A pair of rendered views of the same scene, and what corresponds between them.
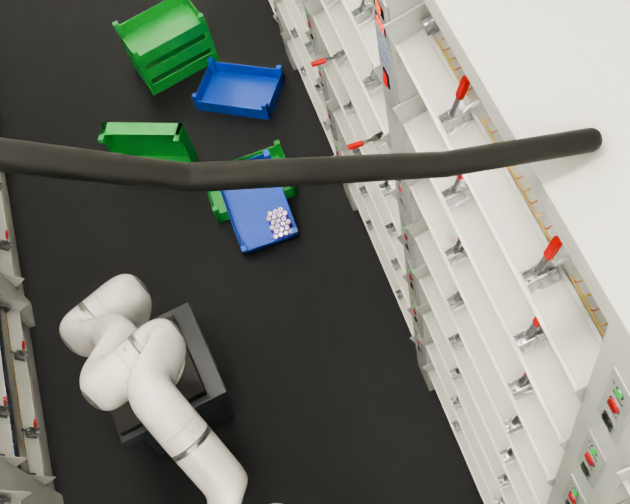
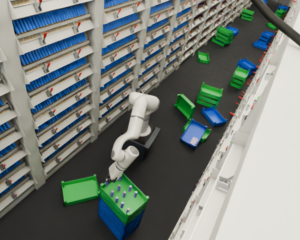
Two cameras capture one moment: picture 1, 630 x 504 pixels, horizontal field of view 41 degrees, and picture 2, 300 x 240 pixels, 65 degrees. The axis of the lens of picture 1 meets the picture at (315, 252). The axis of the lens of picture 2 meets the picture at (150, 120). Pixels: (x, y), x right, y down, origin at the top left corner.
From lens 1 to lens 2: 0.67 m
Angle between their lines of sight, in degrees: 23
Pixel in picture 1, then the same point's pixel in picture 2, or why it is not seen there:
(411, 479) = (161, 213)
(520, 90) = not seen: hidden behind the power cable
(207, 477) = (132, 125)
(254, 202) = (193, 134)
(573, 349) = not seen: hidden behind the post
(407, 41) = (273, 65)
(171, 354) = (152, 103)
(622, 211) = not seen: outside the picture
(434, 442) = (175, 213)
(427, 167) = (265, 7)
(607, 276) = (285, 59)
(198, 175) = not seen: outside the picture
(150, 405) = (139, 100)
